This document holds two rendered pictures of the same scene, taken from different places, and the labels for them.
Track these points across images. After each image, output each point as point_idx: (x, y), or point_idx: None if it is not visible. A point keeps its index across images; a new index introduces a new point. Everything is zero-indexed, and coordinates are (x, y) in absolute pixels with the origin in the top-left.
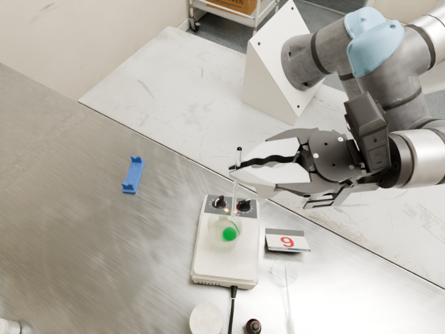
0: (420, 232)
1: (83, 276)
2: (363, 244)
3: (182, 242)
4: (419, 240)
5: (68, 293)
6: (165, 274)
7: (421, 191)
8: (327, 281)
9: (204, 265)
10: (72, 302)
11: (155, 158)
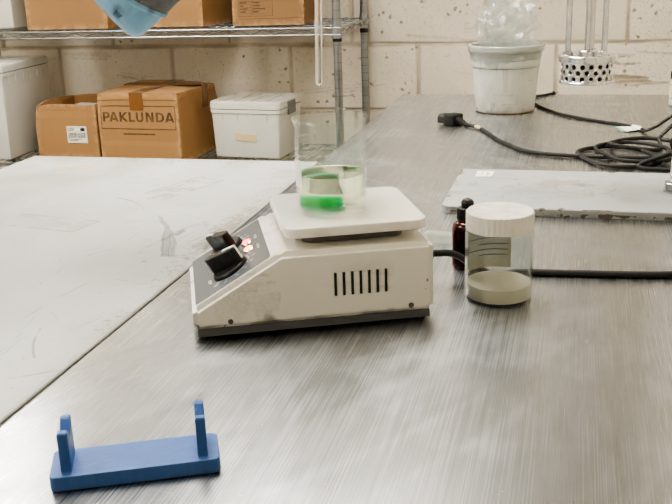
0: (205, 191)
1: (551, 453)
2: (246, 215)
3: (342, 346)
4: (221, 191)
5: (619, 462)
6: (440, 348)
7: (118, 191)
8: None
9: (403, 213)
10: (632, 447)
11: (42, 446)
